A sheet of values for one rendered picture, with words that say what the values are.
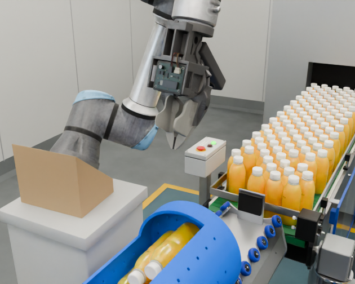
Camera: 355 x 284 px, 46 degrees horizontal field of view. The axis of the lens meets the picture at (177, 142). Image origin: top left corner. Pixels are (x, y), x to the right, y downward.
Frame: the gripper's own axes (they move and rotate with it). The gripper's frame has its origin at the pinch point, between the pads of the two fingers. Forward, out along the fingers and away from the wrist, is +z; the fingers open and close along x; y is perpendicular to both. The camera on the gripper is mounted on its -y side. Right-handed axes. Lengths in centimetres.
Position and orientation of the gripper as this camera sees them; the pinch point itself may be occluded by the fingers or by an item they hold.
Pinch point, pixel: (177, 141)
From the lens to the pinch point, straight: 73.5
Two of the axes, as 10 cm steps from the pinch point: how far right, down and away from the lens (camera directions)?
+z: -1.9, 9.7, 1.5
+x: 8.3, 2.3, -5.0
